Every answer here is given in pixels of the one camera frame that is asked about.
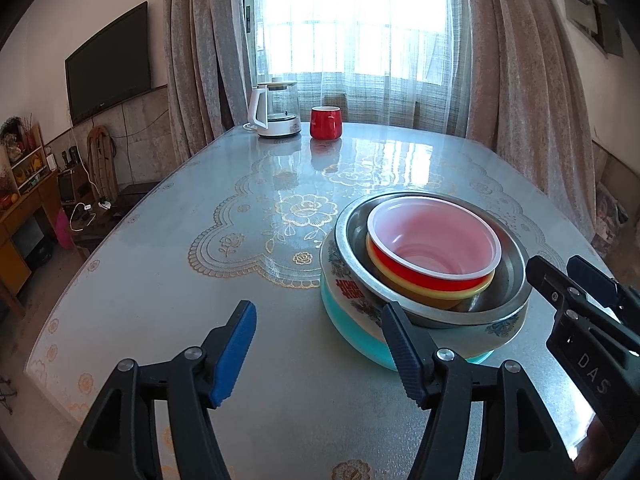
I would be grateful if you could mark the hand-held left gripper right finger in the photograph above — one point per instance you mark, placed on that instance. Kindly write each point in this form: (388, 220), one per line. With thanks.
(400, 355)

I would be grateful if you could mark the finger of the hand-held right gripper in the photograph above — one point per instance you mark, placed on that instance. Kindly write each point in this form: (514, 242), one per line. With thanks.
(592, 277)
(547, 277)

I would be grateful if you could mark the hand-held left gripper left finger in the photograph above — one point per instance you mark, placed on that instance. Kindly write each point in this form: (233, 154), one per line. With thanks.
(235, 350)

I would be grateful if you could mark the stainless steel bowl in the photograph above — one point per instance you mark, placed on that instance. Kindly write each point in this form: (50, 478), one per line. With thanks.
(510, 275)

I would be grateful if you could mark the large teal plate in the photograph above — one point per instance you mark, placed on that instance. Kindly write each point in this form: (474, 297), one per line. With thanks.
(355, 340)

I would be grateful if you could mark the floral enamel basin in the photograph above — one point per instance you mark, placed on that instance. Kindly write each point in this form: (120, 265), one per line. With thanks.
(360, 305)

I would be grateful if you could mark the yellow plastic bowl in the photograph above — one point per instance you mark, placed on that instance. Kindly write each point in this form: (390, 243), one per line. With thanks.
(435, 294)

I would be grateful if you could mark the person's right hand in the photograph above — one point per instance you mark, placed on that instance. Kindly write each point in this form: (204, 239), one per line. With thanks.
(592, 450)

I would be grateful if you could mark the patterned cushion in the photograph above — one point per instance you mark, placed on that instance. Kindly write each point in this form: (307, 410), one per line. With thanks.
(610, 220)

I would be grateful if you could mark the beige patterned curtain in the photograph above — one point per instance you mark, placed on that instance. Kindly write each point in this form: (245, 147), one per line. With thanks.
(200, 60)
(525, 110)

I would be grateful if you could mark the dark low bench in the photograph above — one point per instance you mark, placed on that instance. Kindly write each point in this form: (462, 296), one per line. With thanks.
(130, 195)

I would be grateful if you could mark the pink bag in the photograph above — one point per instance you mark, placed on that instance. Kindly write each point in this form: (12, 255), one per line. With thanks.
(64, 230)

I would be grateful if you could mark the white glass electric kettle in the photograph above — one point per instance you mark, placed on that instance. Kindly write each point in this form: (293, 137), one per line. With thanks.
(280, 127)

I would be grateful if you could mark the red mug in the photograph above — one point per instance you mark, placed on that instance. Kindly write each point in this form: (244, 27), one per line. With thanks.
(325, 125)

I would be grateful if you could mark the wooden shelf cabinet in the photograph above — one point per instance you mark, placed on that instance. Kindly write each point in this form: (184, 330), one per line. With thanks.
(30, 210)

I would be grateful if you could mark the white sheer curtain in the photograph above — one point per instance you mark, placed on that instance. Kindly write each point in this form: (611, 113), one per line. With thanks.
(360, 100)

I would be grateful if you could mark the grey wall fuse box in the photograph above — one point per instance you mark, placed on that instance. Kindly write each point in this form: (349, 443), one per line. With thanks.
(580, 5)

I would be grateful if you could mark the black wall television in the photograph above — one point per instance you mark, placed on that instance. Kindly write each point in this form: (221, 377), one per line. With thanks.
(107, 70)

